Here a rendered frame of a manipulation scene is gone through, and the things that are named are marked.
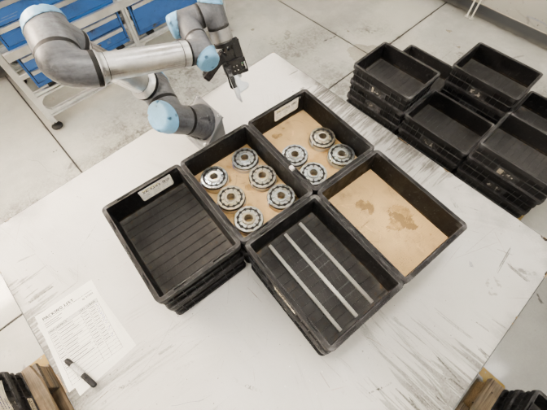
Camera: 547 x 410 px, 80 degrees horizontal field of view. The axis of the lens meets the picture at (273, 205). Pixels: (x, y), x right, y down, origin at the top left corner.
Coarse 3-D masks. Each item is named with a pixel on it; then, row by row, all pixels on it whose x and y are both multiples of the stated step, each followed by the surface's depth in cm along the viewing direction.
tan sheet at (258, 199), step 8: (224, 160) 130; (224, 168) 128; (232, 168) 128; (200, 176) 127; (232, 176) 126; (240, 176) 126; (248, 176) 126; (232, 184) 125; (240, 184) 125; (248, 184) 124; (208, 192) 123; (248, 192) 123; (256, 192) 123; (264, 192) 123; (216, 200) 121; (248, 200) 121; (256, 200) 121; (264, 200) 121; (264, 208) 119; (232, 216) 118; (264, 216) 118; (272, 216) 118
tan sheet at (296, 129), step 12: (288, 120) 139; (300, 120) 139; (312, 120) 139; (276, 132) 136; (288, 132) 136; (300, 132) 136; (276, 144) 133; (288, 144) 133; (300, 144) 133; (312, 156) 130; (324, 156) 130
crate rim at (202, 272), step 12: (168, 168) 116; (180, 168) 116; (156, 180) 115; (132, 192) 112; (108, 204) 110; (108, 216) 108; (216, 216) 107; (228, 228) 105; (120, 240) 103; (132, 252) 102; (228, 252) 101; (216, 264) 100; (144, 276) 99; (192, 276) 98; (180, 288) 96; (156, 300) 94; (168, 300) 97
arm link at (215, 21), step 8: (200, 0) 104; (208, 0) 103; (216, 0) 104; (200, 8) 104; (208, 8) 105; (216, 8) 105; (224, 8) 109; (208, 16) 106; (216, 16) 107; (224, 16) 108; (208, 24) 108; (216, 24) 108; (224, 24) 109
